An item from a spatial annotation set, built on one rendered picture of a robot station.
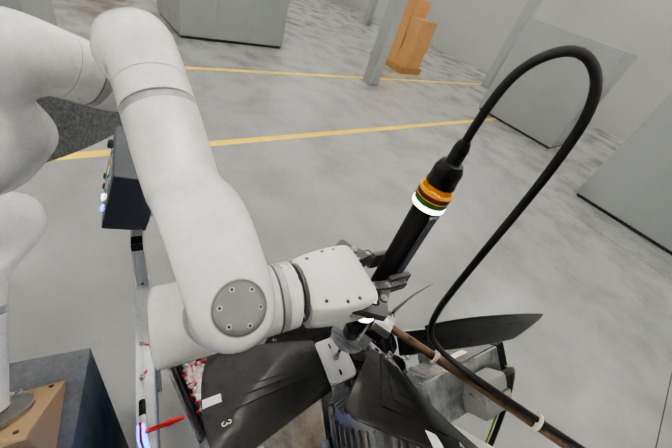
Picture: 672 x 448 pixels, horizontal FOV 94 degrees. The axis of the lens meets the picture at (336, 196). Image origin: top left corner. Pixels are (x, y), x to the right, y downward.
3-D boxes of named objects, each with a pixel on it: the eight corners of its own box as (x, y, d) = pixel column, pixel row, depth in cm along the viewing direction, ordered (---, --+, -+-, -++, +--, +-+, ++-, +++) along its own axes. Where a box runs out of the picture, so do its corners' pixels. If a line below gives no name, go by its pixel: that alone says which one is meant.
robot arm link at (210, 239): (204, 45, 33) (303, 328, 28) (194, 123, 47) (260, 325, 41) (102, 42, 28) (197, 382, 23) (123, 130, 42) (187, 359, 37)
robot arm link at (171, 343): (277, 258, 36) (258, 269, 43) (141, 283, 29) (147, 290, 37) (291, 335, 34) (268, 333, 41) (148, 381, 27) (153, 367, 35)
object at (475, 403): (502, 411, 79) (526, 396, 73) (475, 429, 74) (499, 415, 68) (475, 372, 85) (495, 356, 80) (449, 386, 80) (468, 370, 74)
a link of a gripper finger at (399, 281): (365, 292, 45) (401, 282, 49) (376, 312, 43) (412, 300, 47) (373, 279, 44) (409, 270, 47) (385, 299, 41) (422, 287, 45)
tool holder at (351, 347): (380, 338, 62) (399, 311, 56) (366, 368, 56) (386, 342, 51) (341, 312, 64) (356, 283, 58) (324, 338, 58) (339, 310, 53)
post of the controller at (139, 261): (147, 283, 101) (142, 242, 89) (137, 285, 99) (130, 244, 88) (147, 276, 103) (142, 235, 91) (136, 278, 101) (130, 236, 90)
